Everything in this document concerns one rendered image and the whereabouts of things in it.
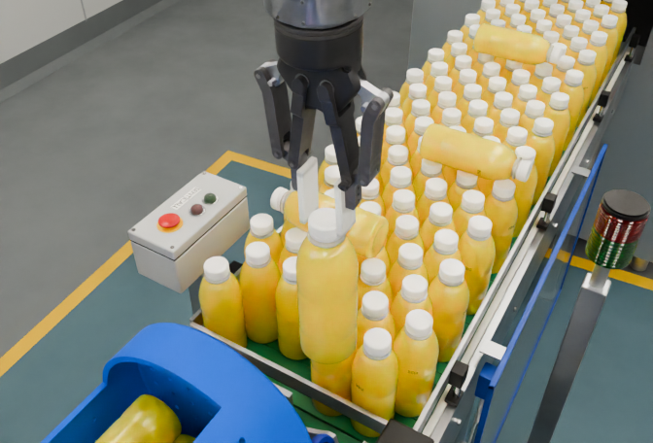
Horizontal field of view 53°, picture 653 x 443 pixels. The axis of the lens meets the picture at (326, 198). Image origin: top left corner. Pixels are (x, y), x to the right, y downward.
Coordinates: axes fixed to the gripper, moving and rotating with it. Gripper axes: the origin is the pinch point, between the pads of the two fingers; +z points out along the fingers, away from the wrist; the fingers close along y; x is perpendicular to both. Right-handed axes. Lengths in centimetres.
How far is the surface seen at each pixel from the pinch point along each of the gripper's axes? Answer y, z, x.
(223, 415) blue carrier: -3.1, 18.0, -17.5
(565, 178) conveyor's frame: 12, 54, 88
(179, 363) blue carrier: -10.3, 16.1, -15.5
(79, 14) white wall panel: -299, 121, 206
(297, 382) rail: -8.9, 42.9, 3.6
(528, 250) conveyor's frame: 12, 53, 59
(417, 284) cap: 2.8, 31.2, 20.7
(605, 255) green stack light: 26.4, 23.5, 31.4
